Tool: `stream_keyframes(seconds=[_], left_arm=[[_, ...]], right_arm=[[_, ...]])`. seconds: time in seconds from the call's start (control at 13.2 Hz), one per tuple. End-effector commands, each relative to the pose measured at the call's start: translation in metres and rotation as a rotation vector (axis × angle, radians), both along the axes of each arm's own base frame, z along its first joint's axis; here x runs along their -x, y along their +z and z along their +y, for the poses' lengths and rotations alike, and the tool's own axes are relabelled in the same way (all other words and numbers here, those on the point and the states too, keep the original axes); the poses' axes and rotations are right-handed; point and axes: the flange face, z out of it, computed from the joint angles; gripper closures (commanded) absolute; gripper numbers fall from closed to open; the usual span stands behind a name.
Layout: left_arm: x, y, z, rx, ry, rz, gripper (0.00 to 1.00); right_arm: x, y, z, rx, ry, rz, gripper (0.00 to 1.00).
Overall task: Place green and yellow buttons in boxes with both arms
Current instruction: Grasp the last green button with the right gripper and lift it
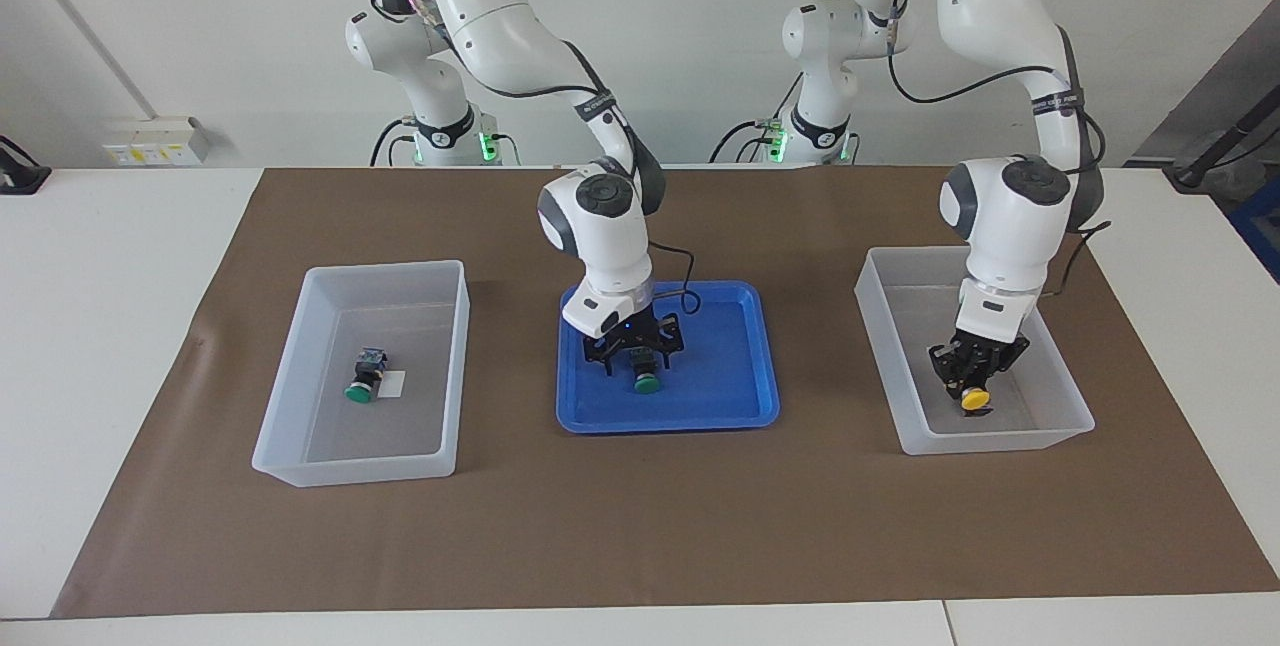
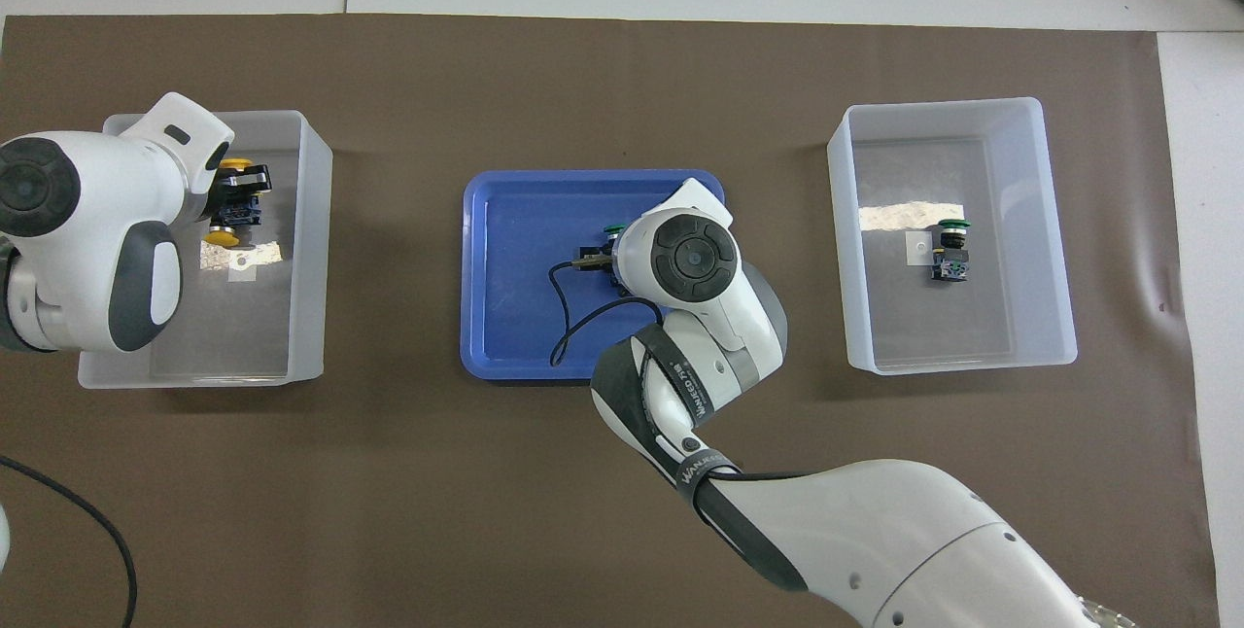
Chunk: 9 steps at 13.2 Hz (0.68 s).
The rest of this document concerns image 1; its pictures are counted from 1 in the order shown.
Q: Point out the blue plastic tray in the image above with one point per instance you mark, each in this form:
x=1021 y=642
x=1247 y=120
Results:
x=720 y=376

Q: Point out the yellow push button switch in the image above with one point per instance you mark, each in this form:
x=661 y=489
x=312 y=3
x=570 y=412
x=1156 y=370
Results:
x=975 y=399

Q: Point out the brown table mat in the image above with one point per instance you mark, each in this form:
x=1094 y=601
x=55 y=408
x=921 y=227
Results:
x=640 y=526

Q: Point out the black metal stand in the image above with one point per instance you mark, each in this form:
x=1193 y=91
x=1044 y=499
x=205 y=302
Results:
x=1200 y=171

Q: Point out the black clamp mount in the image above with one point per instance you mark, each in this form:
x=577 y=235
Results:
x=20 y=178

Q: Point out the blue crate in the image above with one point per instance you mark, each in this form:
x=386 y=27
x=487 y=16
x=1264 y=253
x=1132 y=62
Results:
x=1262 y=226

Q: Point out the green push button switch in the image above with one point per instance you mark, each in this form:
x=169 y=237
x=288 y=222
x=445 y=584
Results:
x=365 y=374
x=646 y=383

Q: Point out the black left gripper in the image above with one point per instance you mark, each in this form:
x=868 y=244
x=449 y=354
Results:
x=990 y=346

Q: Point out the translucent white plastic box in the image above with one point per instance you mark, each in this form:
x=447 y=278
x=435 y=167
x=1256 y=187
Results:
x=350 y=471
x=990 y=441

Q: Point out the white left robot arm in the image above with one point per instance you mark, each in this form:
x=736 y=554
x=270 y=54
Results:
x=1010 y=216

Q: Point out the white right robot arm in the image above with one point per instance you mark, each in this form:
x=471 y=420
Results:
x=600 y=216

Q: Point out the white wall socket strip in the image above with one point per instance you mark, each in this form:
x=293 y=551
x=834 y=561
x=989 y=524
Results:
x=150 y=151

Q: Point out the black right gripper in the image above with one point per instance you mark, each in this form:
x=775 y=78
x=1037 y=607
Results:
x=635 y=334

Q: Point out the white paper label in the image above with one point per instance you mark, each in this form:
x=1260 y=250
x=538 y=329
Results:
x=396 y=386

